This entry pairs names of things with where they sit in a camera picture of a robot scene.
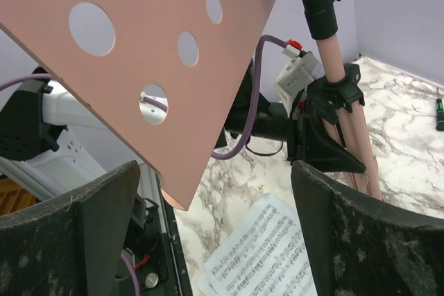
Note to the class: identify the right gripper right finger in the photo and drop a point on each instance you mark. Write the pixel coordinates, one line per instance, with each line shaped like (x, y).
(359, 245)

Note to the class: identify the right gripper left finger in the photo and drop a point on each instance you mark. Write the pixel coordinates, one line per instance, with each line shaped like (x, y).
(70, 244)

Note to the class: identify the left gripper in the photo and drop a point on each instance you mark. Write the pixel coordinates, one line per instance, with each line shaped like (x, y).
(315, 137)

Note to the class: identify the sheet music page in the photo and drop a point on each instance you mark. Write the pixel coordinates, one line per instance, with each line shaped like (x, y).
(264, 255)

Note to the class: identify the pink music stand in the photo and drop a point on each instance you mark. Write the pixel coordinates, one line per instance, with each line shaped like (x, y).
(160, 74)

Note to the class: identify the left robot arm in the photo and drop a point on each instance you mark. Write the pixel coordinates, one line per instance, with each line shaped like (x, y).
(25, 135)

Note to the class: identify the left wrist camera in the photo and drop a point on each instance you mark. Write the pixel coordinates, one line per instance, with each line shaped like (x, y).
(301, 71)

